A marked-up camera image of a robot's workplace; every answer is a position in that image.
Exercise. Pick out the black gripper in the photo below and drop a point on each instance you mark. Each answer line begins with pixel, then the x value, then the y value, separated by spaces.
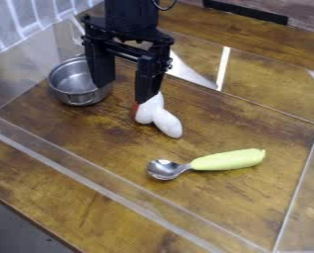
pixel 141 44

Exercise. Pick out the green handled metal spoon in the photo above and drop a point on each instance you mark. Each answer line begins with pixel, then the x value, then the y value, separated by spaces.
pixel 166 170

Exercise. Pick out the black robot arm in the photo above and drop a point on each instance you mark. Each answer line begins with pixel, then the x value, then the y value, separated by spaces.
pixel 128 14

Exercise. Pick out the small steel pot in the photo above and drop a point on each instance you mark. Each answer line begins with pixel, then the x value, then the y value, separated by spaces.
pixel 73 86

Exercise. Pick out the white red toy mushroom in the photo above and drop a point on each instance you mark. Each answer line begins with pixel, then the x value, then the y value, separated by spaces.
pixel 153 113

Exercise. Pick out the black bar on table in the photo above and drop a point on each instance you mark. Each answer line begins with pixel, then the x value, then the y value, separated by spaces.
pixel 247 12

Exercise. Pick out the clear acrylic enclosure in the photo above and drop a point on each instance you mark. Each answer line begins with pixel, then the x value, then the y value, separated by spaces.
pixel 74 162

